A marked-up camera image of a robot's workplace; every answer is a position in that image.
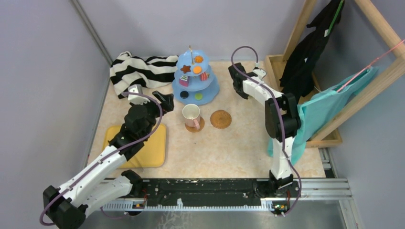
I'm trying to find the yellow plastic tray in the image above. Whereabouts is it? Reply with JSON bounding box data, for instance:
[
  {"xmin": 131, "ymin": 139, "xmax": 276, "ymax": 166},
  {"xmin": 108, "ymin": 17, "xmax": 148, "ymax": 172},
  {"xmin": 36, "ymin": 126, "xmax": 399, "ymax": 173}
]
[{"xmin": 120, "ymin": 124, "xmax": 167, "ymax": 169}]

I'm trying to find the woven round coaster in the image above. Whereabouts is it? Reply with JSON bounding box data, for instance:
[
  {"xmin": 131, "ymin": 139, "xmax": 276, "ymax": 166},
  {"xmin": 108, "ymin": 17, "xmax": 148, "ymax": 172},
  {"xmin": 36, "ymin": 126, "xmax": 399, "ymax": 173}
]
[
  {"xmin": 210, "ymin": 110, "xmax": 232, "ymax": 129},
  {"xmin": 185, "ymin": 117, "xmax": 205, "ymax": 133}
]

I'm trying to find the pink clothes hanger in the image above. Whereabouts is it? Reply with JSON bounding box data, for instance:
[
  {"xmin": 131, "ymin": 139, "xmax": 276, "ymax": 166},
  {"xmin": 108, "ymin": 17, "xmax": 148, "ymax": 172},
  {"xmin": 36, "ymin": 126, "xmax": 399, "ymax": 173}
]
[{"xmin": 335, "ymin": 39, "xmax": 405, "ymax": 93}]

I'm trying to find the black white striped cloth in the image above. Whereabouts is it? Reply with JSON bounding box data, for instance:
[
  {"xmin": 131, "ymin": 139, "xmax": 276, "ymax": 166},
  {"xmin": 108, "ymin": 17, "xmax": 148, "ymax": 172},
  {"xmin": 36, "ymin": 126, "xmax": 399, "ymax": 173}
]
[{"xmin": 109, "ymin": 51, "xmax": 178, "ymax": 99}]

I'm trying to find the pink mug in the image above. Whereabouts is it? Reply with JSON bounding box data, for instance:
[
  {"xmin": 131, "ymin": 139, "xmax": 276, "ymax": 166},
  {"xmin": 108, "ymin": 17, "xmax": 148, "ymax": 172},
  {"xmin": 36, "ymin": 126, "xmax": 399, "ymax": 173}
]
[{"xmin": 182, "ymin": 104, "xmax": 201, "ymax": 121}]

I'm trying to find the green macaron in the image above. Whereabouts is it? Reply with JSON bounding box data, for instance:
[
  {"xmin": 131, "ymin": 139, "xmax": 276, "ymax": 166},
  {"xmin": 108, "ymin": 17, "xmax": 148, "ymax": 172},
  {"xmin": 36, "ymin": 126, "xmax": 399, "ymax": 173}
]
[{"xmin": 194, "ymin": 93, "xmax": 203, "ymax": 101}]

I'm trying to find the purple cable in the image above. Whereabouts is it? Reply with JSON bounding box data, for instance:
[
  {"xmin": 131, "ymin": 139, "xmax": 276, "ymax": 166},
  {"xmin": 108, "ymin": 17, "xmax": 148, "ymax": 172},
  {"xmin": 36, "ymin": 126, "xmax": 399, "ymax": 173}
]
[
  {"xmin": 38, "ymin": 92, "xmax": 164, "ymax": 226},
  {"xmin": 230, "ymin": 46, "xmax": 302, "ymax": 217}
]

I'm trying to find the wooden clothes rack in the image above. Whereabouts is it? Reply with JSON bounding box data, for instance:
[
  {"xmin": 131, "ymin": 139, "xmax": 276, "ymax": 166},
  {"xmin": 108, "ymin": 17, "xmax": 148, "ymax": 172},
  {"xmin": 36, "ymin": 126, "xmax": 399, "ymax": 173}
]
[{"xmin": 264, "ymin": 0, "xmax": 405, "ymax": 148}]

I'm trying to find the brown star cookie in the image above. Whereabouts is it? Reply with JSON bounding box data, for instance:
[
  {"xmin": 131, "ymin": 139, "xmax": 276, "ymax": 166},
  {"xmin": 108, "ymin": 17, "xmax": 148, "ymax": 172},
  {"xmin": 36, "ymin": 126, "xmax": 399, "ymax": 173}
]
[{"xmin": 180, "ymin": 65, "xmax": 191, "ymax": 74}]

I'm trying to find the orange flower cookie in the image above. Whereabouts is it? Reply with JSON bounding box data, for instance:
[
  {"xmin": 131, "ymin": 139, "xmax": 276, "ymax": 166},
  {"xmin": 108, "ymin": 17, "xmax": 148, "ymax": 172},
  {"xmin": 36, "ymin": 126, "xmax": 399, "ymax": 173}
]
[{"xmin": 194, "ymin": 55, "xmax": 204, "ymax": 63}]

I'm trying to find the teal hanging shirt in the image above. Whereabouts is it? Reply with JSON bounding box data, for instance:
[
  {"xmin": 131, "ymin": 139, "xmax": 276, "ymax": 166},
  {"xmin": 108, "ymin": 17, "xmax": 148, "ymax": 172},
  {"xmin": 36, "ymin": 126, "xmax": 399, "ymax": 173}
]
[{"xmin": 267, "ymin": 66, "xmax": 380, "ymax": 167}]

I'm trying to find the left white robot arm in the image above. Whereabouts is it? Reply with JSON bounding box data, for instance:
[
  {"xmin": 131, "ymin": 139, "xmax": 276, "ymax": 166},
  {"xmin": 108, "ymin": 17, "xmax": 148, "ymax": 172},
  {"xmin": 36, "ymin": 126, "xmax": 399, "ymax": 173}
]
[{"xmin": 39, "ymin": 91, "xmax": 174, "ymax": 229}]

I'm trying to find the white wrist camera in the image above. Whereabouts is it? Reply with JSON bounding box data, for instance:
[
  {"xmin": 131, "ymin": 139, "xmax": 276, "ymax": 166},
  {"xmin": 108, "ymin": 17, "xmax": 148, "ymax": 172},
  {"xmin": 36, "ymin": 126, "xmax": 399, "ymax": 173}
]
[
  {"xmin": 128, "ymin": 84, "xmax": 150, "ymax": 105},
  {"xmin": 253, "ymin": 62, "xmax": 267, "ymax": 80}
]

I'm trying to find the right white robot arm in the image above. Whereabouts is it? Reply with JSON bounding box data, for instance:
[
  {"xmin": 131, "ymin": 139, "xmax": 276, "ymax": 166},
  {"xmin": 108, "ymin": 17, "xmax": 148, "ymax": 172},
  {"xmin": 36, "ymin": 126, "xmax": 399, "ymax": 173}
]
[{"xmin": 228, "ymin": 63, "xmax": 301, "ymax": 197}]

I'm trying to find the black hanging garment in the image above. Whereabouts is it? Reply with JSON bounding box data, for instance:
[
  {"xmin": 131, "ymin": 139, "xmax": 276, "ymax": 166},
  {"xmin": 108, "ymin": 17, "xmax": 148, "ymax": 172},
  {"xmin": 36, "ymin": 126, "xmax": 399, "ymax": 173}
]
[{"xmin": 280, "ymin": 0, "xmax": 345, "ymax": 102}]

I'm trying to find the red striped cake slice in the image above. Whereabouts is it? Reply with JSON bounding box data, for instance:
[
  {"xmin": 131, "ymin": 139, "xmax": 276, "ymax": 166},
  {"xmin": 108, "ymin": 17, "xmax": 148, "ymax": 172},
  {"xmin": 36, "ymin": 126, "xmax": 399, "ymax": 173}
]
[{"xmin": 199, "ymin": 72, "xmax": 210, "ymax": 81}]

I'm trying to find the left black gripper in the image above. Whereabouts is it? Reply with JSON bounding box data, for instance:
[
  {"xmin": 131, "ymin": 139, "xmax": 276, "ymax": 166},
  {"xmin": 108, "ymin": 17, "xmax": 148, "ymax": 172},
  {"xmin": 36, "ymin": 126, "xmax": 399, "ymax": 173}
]
[{"xmin": 129, "ymin": 90, "xmax": 173, "ymax": 139}]

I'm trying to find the black macaron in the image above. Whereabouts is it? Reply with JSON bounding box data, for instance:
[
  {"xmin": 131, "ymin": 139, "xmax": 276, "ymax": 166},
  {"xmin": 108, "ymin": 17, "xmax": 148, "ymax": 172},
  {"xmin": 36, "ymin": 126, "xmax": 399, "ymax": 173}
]
[{"xmin": 180, "ymin": 91, "xmax": 189, "ymax": 99}]

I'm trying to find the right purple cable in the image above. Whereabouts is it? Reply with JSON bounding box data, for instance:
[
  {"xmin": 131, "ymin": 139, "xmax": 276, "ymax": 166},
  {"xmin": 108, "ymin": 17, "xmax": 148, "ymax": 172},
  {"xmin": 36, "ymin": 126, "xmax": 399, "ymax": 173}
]
[{"xmin": 230, "ymin": 46, "xmax": 302, "ymax": 217}]

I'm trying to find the purple triangular cake slice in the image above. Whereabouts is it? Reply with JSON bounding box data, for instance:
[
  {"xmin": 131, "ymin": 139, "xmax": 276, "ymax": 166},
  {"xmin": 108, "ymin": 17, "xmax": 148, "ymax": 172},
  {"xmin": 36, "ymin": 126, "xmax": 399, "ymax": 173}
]
[{"xmin": 179, "ymin": 75, "xmax": 190, "ymax": 87}]

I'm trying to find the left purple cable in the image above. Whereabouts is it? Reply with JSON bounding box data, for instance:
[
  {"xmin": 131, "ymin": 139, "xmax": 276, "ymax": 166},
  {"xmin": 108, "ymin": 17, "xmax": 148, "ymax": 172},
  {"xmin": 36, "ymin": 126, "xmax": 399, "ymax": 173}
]
[{"xmin": 38, "ymin": 92, "xmax": 164, "ymax": 226}]

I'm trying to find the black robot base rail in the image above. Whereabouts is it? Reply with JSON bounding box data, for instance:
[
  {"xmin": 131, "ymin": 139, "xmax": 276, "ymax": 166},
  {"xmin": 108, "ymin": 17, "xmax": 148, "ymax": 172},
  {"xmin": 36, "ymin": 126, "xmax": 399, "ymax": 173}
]
[{"xmin": 120, "ymin": 178, "xmax": 301, "ymax": 215}]

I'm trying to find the blue three-tier cake stand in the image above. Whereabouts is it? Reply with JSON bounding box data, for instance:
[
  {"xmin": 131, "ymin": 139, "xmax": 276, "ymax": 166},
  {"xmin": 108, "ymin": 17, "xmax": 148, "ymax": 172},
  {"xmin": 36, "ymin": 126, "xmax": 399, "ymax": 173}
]
[{"xmin": 172, "ymin": 47, "xmax": 220, "ymax": 105}]

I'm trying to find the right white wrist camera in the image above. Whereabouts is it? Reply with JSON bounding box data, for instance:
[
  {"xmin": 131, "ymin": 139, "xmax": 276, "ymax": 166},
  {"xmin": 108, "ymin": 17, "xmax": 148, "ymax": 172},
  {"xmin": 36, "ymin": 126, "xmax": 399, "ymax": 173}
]
[{"xmin": 253, "ymin": 62, "xmax": 267, "ymax": 80}]

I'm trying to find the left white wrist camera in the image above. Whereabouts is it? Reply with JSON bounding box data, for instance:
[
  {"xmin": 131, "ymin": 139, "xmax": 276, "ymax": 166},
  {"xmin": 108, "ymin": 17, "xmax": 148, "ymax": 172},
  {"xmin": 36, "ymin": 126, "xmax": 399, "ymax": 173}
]
[{"xmin": 128, "ymin": 84, "xmax": 150, "ymax": 105}]

